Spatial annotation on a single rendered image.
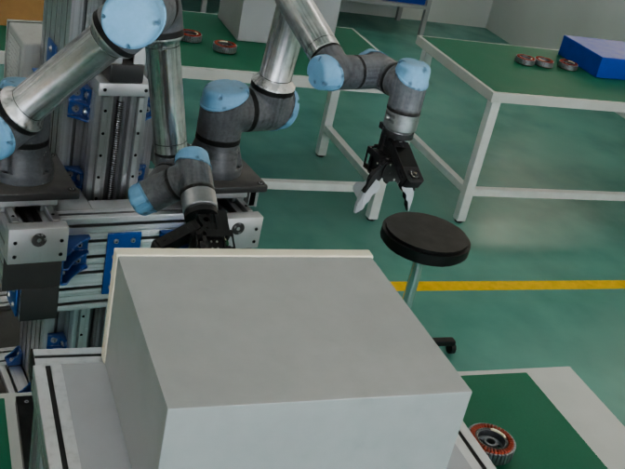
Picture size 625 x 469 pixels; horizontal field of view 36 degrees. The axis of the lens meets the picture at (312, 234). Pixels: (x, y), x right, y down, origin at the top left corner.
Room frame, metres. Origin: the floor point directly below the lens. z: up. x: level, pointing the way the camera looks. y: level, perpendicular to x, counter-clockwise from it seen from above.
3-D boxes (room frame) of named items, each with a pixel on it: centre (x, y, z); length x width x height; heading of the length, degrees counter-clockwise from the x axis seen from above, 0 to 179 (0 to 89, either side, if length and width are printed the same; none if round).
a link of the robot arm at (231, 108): (2.31, 0.29, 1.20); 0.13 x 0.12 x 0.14; 131
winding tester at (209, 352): (1.20, 0.01, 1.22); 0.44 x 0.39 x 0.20; 115
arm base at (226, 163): (2.30, 0.29, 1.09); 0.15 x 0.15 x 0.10
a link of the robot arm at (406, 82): (2.02, -0.13, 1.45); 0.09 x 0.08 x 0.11; 41
